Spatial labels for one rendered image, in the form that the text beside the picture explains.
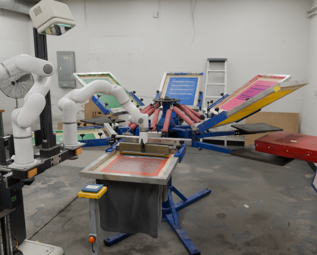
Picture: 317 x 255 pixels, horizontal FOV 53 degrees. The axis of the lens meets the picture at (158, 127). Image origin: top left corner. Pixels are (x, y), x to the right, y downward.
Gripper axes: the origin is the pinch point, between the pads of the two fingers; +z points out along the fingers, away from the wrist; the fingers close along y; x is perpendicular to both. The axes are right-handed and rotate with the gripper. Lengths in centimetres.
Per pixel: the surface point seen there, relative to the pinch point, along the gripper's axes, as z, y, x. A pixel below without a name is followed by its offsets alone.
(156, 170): 6.0, 30.9, 17.8
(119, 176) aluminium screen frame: 4, 54, -1
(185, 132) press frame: -1, -67, 24
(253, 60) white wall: -73, -418, 104
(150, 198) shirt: 20, 45, 17
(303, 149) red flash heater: -9, 3, 117
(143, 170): 6.0, 32.1, 8.6
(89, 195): 8, 78, -11
